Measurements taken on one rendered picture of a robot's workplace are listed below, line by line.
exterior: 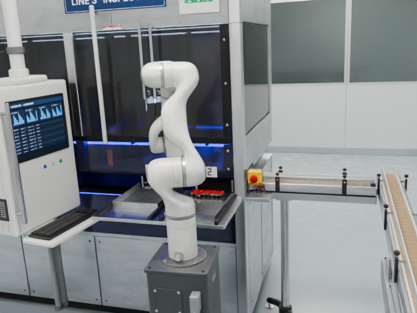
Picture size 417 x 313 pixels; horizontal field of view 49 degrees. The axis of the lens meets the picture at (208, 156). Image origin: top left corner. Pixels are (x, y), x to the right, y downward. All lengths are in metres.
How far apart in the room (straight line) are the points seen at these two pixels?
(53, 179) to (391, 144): 5.40
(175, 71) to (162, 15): 0.73
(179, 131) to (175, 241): 0.43
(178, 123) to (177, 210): 0.34
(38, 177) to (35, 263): 0.91
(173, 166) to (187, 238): 0.30
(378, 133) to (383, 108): 0.37
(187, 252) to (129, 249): 1.07
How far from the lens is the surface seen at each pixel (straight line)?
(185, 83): 1.80
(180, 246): 1.85
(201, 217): 2.20
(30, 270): 3.37
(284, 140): 7.14
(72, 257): 3.13
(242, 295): 2.78
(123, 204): 2.48
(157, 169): 1.74
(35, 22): 2.88
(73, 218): 2.58
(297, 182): 2.60
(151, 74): 1.81
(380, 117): 7.03
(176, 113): 1.78
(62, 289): 3.02
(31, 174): 2.53
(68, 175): 2.73
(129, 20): 2.57
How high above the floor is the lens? 1.71
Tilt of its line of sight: 14 degrees down
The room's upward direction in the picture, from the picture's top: 3 degrees counter-clockwise
